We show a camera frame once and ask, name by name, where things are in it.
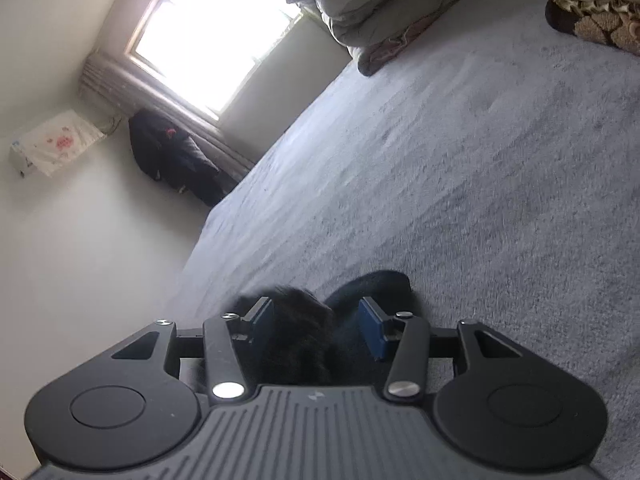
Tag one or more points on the window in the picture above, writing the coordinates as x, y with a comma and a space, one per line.
210, 25

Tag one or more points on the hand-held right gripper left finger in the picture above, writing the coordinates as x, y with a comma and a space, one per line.
264, 325

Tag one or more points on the dark hanging coat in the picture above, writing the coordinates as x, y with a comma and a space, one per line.
170, 155

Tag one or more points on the air conditioner with floral cover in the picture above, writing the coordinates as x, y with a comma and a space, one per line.
55, 142

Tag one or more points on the folded floral quilt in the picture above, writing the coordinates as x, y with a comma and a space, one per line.
380, 15

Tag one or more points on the bed with grey sheet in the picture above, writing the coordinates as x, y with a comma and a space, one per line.
450, 160

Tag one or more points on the black cloth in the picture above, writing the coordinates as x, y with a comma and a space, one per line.
300, 340

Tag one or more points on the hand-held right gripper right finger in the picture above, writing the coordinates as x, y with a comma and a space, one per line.
375, 327

